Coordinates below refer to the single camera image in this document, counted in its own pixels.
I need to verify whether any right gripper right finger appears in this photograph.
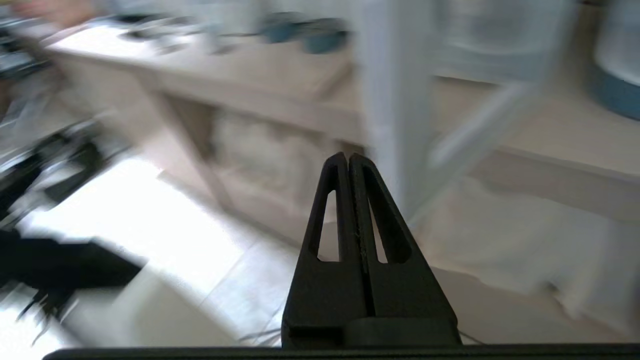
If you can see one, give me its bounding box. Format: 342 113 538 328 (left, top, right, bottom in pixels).
348 153 462 347

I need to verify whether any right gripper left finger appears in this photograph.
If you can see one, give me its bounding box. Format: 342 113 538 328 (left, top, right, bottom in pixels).
281 152 370 349

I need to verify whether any light wooden table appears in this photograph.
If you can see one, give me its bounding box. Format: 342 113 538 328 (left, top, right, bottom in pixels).
44 20 640 251

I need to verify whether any blue object on table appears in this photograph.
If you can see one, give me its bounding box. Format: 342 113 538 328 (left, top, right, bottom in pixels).
260 14 351 55

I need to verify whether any blue and white container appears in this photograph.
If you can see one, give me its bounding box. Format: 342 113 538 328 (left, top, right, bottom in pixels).
588 0 640 122

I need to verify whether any white metal rack frame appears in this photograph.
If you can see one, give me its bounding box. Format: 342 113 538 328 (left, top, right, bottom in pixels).
350 0 581 221

